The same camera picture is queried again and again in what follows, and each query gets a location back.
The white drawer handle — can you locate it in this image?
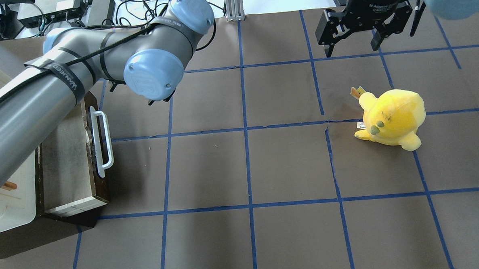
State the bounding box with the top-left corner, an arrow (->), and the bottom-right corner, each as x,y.
89,106 -> 115,179

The white cabinet box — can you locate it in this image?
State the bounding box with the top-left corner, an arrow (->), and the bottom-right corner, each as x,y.
0,50 -> 40,239

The aluminium frame post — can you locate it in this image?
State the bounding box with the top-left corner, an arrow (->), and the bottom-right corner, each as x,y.
225,0 -> 246,21

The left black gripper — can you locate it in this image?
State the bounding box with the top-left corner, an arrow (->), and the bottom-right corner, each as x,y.
147,89 -> 175,106

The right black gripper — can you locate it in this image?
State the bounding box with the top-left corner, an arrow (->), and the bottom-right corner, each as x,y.
315,0 -> 413,58

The yellow plush toy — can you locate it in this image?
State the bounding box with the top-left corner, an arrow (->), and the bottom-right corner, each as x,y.
351,87 -> 426,151

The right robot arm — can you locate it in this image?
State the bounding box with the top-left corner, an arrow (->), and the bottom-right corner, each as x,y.
315,0 -> 479,57

